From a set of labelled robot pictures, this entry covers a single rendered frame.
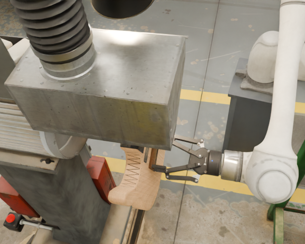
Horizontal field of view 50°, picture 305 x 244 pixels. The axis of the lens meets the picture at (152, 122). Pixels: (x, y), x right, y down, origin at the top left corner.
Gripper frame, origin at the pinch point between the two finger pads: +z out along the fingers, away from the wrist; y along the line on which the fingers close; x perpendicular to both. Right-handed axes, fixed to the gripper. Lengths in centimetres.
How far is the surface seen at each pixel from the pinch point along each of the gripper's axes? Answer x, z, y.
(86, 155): -38, 38, 1
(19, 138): 25.2, 30.5, -5.1
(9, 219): -44, 70, -33
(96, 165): -46, 36, -2
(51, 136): 28.0, 20.4, -3.8
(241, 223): -108, -38, -17
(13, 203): -29, 61, -25
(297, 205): -90, -64, -2
